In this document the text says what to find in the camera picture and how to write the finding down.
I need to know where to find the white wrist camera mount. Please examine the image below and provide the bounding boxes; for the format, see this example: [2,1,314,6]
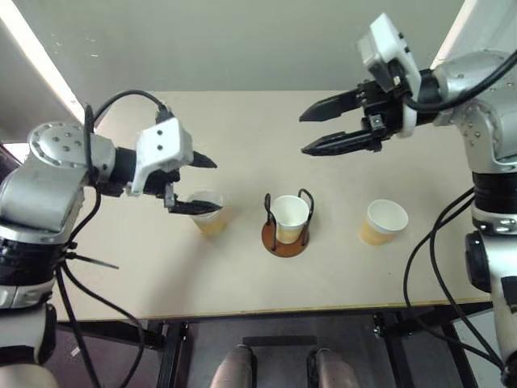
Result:
[355,12,423,139]
[128,116,195,198]

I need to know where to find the black wire cup holder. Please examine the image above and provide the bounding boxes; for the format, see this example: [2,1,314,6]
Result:
[261,188,316,259]

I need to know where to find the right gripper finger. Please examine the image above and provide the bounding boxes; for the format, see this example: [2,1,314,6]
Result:
[298,89,361,124]
[300,129,369,157]

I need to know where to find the black metal table frame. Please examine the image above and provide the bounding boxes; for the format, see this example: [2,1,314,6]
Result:
[56,301,494,388]

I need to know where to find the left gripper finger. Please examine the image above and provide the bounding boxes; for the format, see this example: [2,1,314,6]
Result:
[168,200,225,216]
[189,150,218,170]

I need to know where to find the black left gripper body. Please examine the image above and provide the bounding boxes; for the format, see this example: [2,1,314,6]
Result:
[142,167,182,209]

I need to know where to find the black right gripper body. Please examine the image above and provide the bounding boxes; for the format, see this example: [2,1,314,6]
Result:
[356,79,407,154]

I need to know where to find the white and tan paper cup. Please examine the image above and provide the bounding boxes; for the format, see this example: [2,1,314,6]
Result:
[359,199,410,247]
[269,195,311,245]
[186,189,228,238]

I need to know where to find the black zip tie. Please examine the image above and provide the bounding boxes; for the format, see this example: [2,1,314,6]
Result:
[65,251,120,271]

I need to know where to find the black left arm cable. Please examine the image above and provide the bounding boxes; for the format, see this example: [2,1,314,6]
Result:
[52,89,175,388]

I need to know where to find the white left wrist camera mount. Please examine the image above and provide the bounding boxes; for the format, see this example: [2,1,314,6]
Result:
[128,116,195,198]

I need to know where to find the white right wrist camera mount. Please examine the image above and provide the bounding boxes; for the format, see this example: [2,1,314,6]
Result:
[355,12,423,139]

